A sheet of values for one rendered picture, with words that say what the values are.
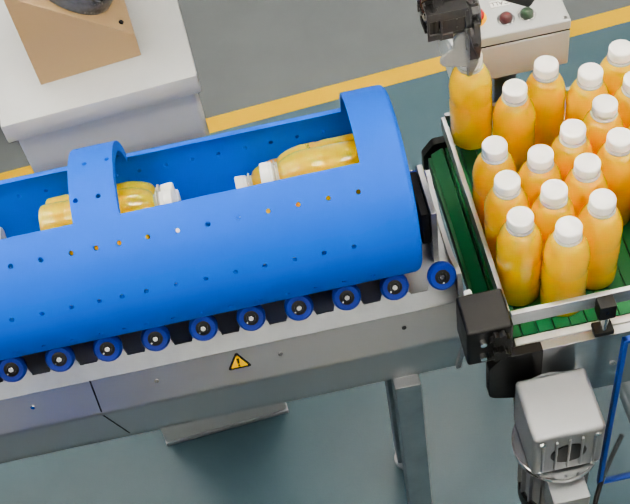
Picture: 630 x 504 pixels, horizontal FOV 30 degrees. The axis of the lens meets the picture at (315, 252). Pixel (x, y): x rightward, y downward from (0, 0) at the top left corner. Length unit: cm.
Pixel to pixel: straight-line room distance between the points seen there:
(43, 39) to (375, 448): 131
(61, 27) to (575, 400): 97
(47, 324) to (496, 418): 135
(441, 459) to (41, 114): 129
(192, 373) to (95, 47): 54
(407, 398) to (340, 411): 68
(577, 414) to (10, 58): 107
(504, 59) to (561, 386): 55
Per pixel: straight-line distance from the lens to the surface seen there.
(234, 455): 278
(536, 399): 181
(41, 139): 195
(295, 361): 187
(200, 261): 163
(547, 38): 198
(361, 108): 167
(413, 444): 229
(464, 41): 178
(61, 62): 192
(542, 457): 183
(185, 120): 196
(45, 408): 191
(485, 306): 173
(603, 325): 181
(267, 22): 364
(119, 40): 191
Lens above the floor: 245
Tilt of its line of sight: 54 degrees down
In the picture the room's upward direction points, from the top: 12 degrees counter-clockwise
